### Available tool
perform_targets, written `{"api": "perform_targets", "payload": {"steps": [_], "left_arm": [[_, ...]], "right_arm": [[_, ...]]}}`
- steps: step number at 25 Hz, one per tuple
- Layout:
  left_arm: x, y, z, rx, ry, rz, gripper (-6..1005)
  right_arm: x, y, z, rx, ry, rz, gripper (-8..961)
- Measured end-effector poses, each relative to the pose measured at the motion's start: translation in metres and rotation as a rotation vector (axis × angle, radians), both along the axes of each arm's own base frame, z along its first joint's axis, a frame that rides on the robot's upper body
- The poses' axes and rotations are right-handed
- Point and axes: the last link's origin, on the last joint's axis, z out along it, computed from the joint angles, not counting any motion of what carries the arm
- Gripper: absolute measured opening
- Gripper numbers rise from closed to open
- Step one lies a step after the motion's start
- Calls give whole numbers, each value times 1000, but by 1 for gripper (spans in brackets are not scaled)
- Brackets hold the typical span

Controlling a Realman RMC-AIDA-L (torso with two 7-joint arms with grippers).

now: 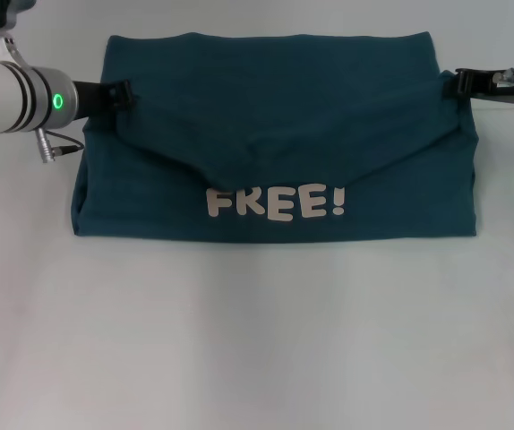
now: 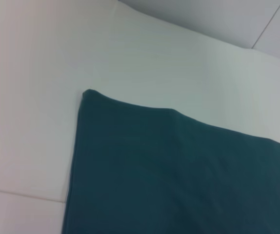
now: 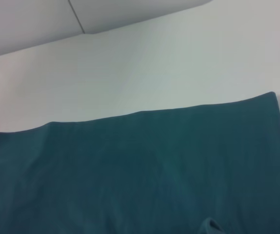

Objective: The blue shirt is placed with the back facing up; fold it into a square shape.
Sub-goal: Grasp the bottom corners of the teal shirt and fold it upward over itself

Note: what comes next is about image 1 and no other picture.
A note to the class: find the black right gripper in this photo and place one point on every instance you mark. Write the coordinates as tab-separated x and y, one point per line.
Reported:
494	87

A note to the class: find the blue short-sleeved shirt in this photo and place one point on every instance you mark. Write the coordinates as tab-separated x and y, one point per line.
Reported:
284	134

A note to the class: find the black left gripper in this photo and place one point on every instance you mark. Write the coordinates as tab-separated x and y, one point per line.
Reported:
96	96

